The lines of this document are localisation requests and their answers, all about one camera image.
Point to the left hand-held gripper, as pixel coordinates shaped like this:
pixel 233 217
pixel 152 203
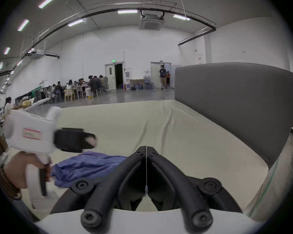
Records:
pixel 31 130

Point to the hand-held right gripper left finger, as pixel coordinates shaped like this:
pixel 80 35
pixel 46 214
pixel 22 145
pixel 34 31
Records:
pixel 105 191

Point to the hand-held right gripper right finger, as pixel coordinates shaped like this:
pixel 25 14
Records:
pixel 185 191

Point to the blue garment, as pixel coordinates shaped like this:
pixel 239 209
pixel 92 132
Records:
pixel 88 166

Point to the person's left forearm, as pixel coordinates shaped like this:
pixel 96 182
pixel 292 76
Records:
pixel 7 186

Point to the person's left hand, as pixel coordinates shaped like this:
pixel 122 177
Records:
pixel 17 169

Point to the pale wooden chair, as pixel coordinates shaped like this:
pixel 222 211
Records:
pixel 68 94

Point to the group of people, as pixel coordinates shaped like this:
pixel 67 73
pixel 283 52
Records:
pixel 88 85

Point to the white folding table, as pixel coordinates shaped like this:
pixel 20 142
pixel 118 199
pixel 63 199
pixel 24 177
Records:
pixel 36 103

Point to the bed with beige sheet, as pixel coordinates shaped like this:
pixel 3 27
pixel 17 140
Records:
pixel 161 125

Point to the group of water jugs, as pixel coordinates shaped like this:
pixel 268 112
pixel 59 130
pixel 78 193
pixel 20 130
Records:
pixel 141 84

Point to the grey padded headboard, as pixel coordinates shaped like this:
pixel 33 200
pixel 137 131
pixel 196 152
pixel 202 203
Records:
pixel 234 101

